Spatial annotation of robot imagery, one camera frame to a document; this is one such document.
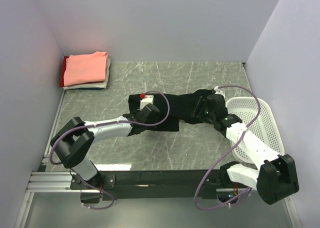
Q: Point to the white perforated plastic basket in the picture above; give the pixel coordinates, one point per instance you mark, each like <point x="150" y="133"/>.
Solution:
<point x="264" y="127"/>

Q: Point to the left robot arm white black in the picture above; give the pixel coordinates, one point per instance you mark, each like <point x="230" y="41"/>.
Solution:
<point x="72" y="142"/>

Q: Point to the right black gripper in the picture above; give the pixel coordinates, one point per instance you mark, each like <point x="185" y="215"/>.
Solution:
<point x="202" y="103"/>

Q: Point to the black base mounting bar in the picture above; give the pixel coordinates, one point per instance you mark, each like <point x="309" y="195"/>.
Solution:
<point x="153" y="184"/>

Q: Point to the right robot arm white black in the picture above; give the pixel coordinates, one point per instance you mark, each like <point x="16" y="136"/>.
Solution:
<point x="249" y="125"/>

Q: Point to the red folded t shirt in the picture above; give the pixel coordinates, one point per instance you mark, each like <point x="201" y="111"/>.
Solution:
<point x="62" y="71"/>

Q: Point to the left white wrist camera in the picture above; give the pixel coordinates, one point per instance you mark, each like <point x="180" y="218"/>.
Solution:
<point x="145" y="99"/>

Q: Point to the aluminium rail frame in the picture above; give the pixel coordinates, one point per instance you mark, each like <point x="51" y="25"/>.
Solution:
<point x="55" y="182"/>

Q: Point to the pink folded t shirt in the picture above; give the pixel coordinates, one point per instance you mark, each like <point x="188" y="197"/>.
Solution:
<point x="85" y="68"/>

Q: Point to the black t shirt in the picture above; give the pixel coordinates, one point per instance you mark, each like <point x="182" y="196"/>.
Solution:
<point x="181" y="108"/>

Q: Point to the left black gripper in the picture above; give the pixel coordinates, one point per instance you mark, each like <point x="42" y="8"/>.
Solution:
<point x="154" y="120"/>

